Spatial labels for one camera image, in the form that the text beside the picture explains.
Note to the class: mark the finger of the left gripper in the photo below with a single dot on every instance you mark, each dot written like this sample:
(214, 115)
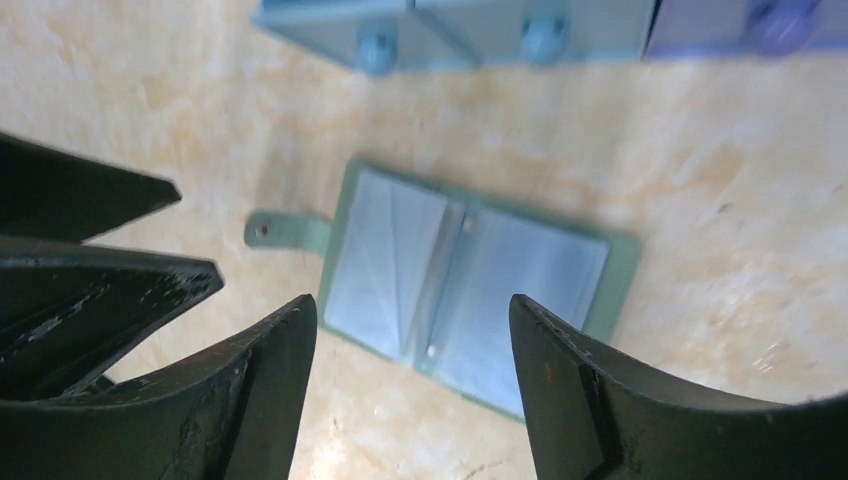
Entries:
(71, 311)
(54, 195)

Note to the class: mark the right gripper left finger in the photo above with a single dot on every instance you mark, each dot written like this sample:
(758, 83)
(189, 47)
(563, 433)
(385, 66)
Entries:
(230, 411)

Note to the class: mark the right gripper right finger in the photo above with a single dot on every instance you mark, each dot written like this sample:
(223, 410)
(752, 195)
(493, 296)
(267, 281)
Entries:
(594, 412)

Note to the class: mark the green leather card holder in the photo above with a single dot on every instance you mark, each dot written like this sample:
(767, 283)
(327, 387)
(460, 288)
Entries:
(421, 273)

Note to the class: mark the light blue card tray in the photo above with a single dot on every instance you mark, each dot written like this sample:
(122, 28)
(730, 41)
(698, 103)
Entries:
(376, 38)

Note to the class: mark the middle blue card tray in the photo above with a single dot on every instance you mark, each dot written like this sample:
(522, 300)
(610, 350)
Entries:
(542, 33)

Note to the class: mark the purple card tray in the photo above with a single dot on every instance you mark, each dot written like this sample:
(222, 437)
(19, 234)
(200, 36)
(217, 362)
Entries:
(737, 28)

